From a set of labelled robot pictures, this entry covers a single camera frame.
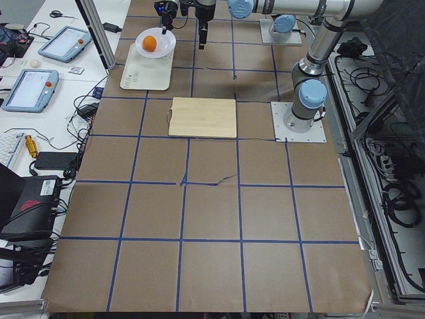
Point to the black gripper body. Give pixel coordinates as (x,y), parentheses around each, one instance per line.
(170,8)
(204,12)

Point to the white round plate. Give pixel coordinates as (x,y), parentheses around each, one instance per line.
(165,43)

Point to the orange fruit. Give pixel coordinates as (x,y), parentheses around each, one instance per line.
(149,44)

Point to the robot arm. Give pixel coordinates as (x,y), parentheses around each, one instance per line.
(284,25)
(336,15)

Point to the cream bear tray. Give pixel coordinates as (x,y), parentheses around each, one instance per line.
(142,73)

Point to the wooden cutting board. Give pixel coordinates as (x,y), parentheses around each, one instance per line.
(203,117)

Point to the upper teach pendant tablet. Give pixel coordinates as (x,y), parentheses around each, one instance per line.
(66,44)

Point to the teach pendant tablet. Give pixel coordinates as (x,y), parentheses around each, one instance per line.
(32,91)
(66,44)

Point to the black scissors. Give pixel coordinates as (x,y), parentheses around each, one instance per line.
(55,14)

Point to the lower teach pendant tablet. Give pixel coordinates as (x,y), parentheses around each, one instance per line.
(32,91)

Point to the gold metal cylinder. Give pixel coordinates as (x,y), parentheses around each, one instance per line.
(31,146)

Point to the black power adapter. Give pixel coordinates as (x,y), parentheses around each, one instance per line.
(54,160)

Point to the white keyboard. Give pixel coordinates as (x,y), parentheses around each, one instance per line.
(11,145)

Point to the brown paper table mat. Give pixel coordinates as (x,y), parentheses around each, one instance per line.
(191,224)

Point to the black computer box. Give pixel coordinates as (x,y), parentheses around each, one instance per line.
(27,205)

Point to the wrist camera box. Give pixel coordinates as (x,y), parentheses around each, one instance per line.
(160,7)

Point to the aluminium frame post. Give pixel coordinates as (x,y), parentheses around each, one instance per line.
(92,20)

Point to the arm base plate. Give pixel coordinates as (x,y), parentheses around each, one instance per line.
(271,37)
(288,128)

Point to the cable tray with cables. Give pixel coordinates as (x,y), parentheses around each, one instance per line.
(390,165)

